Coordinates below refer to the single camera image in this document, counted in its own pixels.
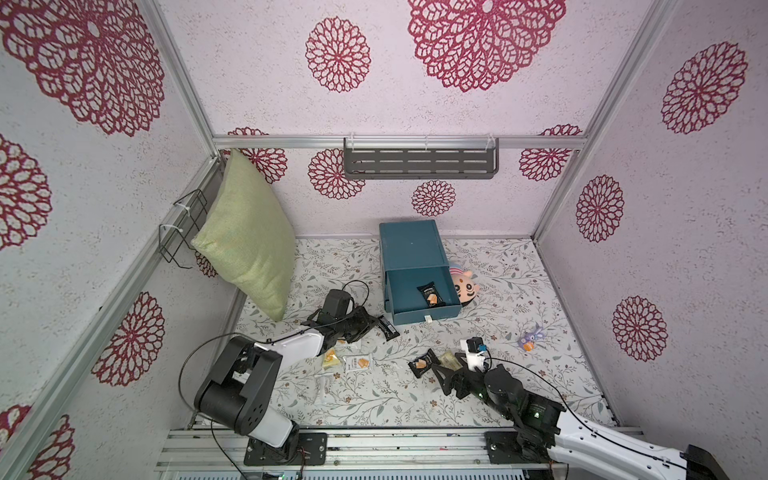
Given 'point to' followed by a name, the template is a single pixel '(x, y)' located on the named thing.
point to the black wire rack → (176, 241)
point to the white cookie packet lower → (359, 363)
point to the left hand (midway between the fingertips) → (379, 321)
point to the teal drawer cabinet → (419, 284)
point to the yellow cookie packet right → (449, 360)
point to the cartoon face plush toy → (465, 285)
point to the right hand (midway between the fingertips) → (442, 361)
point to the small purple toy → (527, 342)
